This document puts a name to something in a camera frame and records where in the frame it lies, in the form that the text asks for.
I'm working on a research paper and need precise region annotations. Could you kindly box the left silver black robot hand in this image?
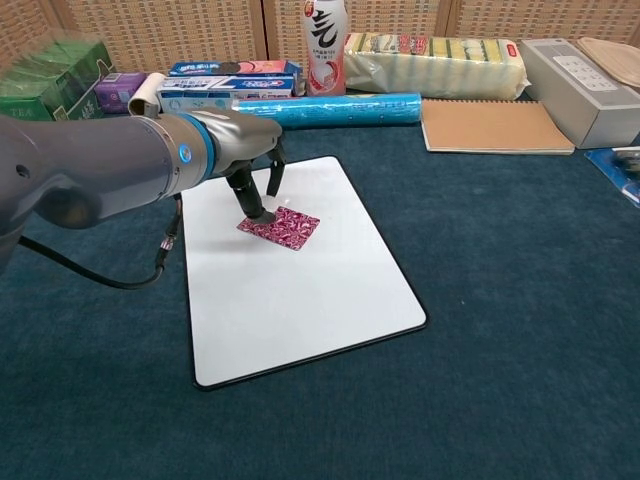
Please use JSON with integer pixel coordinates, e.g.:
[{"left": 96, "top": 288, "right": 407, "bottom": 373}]
[{"left": 205, "top": 108, "right": 289, "bottom": 224}]

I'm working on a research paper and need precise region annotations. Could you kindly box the magenta patterned square card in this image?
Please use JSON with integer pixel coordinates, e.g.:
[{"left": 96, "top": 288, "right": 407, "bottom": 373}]
[{"left": 236, "top": 205, "right": 321, "bottom": 251}]

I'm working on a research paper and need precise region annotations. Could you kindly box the white blue toothpaste box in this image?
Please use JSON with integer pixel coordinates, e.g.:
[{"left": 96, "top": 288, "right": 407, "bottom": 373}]
[{"left": 157, "top": 74, "right": 296, "bottom": 114}]

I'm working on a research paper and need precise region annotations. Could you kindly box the blue pink cookie box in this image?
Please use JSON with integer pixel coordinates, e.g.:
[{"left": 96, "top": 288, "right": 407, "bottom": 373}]
[{"left": 168, "top": 59, "right": 305, "bottom": 96}]

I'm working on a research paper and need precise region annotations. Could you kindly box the blue plastic wrap roll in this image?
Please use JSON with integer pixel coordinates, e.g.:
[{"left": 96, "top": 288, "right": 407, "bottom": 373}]
[{"left": 238, "top": 92, "right": 424, "bottom": 132}]

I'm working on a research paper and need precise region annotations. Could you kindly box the white paper roll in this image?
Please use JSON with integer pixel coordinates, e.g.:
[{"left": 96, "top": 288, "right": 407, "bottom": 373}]
[{"left": 127, "top": 72, "right": 167, "bottom": 118}]

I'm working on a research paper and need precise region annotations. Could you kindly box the white pink drink bottle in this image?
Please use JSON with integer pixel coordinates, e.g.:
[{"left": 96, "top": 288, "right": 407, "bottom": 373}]
[{"left": 303, "top": 0, "right": 349, "bottom": 97}]

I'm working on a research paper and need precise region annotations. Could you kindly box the woven wooden folding screen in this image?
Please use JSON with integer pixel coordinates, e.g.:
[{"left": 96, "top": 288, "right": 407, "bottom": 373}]
[{"left": 0, "top": 0, "right": 640, "bottom": 76}]

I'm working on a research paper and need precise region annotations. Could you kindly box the small purple box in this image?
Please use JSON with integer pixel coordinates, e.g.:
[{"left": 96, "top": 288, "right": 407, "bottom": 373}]
[{"left": 93, "top": 71, "right": 149, "bottom": 119}]

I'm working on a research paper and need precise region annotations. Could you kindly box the white rectangular board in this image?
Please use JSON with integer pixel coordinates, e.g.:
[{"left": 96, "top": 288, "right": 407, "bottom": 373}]
[{"left": 179, "top": 155, "right": 429, "bottom": 390}]

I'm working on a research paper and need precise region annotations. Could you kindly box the green tea bag box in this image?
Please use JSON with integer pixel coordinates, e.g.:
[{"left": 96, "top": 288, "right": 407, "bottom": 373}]
[{"left": 0, "top": 39, "right": 117, "bottom": 122}]

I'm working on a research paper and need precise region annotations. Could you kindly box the yellow green sponge pack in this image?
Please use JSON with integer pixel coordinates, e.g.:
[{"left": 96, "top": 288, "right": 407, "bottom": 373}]
[{"left": 343, "top": 32, "right": 531, "bottom": 101}]

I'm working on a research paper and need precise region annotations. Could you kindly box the brown spiral notebook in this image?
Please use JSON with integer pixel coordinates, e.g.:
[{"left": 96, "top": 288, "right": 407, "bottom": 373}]
[{"left": 419, "top": 97, "right": 577, "bottom": 156}]

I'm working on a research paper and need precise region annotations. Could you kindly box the teal table cloth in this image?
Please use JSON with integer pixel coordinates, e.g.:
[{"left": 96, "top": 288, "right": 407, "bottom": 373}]
[{"left": 0, "top": 94, "right": 640, "bottom": 480}]

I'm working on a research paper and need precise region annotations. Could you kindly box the grey power strip box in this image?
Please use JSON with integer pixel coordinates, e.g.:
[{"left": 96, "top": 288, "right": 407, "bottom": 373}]
[{"left": 519, "top": 37, "right": 640, "bottom": 150}]

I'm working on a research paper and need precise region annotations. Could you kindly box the blue blister pack of clips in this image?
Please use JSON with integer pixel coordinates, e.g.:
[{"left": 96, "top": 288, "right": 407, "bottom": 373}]
[{"left": 583, "top": 147, "right": 640, "bottom": 207}]

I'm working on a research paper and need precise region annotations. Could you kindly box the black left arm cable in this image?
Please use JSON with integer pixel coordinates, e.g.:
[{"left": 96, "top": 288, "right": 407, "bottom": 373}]
[{"left": 17, "top": 192, "right": 184, "bottom": 290}]

